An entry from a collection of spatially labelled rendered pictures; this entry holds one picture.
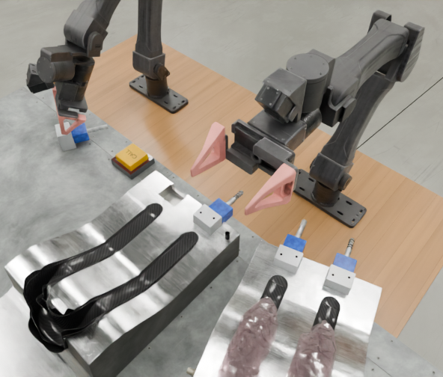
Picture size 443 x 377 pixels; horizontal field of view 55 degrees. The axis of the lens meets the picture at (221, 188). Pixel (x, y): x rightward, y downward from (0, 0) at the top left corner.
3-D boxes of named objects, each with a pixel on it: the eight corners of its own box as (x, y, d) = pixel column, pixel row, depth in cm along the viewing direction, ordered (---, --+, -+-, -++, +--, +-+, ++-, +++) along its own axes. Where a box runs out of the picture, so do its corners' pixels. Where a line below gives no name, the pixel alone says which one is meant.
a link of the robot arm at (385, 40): (343, 101, 63) (435, 16, 77) (293, 75, 67) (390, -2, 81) (328, 157, 73) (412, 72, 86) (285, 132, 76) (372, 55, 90)
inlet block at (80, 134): (107, 127, 122) (103, 113, 118) (111, 139, 119) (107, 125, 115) (60, 138, 119) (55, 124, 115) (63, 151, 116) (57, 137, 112)
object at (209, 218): (233, 193, 99) (234, 178, 95) (250, 204, 97) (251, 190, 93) (194, 228, 93) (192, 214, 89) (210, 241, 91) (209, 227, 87)
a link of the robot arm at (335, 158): (330, 193, 94) (408, 48, 79) (304, 177, 97) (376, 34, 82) (340, 188, 99) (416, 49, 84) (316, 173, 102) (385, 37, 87)
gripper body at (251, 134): (287, 160, 56) (319, 129, 59) (228, 124, 60) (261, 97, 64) (282, 190, 61) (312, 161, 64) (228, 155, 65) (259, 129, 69)
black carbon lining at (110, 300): (155, 204, 97) (149, 177, 89) (206, 246, 90) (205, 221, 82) (16, 314, 81) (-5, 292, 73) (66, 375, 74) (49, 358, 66)
